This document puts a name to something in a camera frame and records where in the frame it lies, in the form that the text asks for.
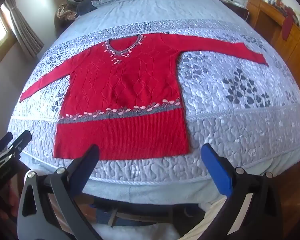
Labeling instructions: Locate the light blue bed sheet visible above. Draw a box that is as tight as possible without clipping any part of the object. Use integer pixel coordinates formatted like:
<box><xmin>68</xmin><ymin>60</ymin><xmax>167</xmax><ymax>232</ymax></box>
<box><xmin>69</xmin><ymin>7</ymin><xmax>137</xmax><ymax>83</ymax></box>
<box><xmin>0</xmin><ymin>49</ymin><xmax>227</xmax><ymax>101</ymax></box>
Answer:
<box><xmin>81</xmin><ymin>174</ymin><xmax>228</xmax><ymax>207</ymax></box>

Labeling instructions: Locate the dark clothes pile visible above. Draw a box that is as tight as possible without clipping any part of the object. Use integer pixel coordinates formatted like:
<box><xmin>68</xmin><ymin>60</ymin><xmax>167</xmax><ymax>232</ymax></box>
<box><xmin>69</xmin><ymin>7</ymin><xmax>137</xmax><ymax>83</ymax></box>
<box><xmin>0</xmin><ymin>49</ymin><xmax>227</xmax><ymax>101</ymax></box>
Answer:
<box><xmin>67</xmin><ymin>0</ymin><xmax>105</xmax><ymax>16</ymax></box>

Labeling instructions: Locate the red knit sweater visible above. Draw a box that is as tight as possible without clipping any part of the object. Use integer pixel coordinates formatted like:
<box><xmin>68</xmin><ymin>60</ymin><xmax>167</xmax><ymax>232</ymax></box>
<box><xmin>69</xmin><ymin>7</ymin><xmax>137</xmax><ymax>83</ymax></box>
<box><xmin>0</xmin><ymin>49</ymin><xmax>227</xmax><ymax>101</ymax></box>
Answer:
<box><xmin>19</xmin><ymin>33</ymin><xmax>269</xmax><ymax>161</ymax></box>

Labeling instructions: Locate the dark red hanging cloth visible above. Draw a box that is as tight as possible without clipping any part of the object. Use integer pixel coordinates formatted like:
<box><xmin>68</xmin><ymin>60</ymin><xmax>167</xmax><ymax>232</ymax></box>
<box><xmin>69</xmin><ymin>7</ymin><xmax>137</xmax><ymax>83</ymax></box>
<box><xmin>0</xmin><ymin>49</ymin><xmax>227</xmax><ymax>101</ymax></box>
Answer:
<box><xmin>282</xmin><ymin>7</ymin><xmax>300</xmax><ymax>42</ymax></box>

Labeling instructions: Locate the white fluffy cloth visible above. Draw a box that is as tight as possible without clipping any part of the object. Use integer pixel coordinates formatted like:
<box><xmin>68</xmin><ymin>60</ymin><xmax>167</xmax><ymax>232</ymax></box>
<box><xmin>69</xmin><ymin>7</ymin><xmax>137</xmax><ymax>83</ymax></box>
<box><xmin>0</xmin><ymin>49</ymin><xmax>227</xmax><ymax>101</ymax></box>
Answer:
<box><xmin>94</xmin><ymin>224</ymin><xmax>177</xmax><ymax>240</ymax></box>

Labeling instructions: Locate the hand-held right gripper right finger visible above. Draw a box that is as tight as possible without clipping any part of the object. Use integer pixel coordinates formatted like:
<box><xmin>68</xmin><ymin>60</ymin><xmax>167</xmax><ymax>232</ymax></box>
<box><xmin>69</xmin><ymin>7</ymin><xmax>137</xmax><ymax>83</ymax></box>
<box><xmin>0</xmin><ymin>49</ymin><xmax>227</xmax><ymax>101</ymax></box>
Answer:
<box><xmin>201</xmin><ymin>144</ymin><xmax>284</xmax><ymax>240</ymax></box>

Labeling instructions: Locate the dark wooden nightstand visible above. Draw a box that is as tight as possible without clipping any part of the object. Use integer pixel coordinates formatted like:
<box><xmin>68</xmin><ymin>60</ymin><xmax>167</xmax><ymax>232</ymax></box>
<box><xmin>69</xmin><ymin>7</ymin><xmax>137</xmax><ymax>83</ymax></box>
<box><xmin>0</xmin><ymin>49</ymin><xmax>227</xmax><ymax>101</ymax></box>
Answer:
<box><xmin>215</xmin><ymin>0</ymin><xmax>249</xmax><ymax>22</ymax></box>

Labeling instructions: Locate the grey floral quilted bedspread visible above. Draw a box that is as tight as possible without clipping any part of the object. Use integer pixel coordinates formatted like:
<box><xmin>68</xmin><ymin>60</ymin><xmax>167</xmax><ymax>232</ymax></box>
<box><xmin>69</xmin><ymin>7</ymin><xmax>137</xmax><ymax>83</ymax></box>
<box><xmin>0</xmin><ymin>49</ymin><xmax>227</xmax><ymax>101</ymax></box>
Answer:
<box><xmin>9</xmin><ymin>0</ymin><xmax>300</xmax><ymax>187</ymax></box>

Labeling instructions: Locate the person's left hand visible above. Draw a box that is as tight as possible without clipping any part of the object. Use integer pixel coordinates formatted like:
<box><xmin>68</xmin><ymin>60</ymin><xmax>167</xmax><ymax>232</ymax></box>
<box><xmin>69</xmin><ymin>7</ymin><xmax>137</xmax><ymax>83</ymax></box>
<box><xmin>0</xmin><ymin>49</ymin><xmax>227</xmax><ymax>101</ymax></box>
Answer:
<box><xmin>0</xmin><ymin>179</ymin><xmax>18</xmax><ymax>218</ymax></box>

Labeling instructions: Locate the wooden cabinet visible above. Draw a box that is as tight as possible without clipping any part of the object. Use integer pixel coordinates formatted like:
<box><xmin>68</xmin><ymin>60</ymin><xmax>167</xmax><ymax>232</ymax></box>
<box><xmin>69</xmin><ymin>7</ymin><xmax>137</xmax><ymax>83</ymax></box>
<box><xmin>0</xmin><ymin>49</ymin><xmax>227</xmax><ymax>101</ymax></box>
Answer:
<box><xmin>246</xmin><ymin>0</ymin><xmax>300</xmax><ymax>95</ymax></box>

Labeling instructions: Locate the beige curtain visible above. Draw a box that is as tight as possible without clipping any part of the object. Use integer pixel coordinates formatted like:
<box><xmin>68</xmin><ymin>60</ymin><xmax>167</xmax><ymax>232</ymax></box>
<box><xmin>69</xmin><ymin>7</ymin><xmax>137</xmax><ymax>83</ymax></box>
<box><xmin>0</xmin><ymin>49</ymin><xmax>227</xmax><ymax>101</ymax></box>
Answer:
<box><xmin>2</xmin><ymin>0</ymin><xmax>45</xmax><ymax>58</ymax></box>

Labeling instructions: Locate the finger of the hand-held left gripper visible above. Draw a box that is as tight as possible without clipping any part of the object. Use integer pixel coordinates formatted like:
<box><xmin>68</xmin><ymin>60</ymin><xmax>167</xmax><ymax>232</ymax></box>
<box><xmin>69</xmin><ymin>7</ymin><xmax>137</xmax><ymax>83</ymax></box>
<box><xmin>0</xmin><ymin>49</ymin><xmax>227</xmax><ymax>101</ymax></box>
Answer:
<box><xmin>0</xmin><ymin>131</ymin><xmax>13</xmax><ymax>157</ymax></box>
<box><xmin>0</xmin><ymin>130</ymin><xmax>32</xmax><ymax>164</ymax></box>

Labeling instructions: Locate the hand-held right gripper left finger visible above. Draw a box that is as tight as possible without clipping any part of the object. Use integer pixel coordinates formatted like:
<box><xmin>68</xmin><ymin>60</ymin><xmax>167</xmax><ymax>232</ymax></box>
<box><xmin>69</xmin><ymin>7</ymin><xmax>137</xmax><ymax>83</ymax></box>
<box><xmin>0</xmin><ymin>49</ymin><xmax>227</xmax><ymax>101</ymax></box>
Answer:
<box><xmin>17</xmin><ymin>144</ymin><xmax>103</xmax><ymax>240</ymax></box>

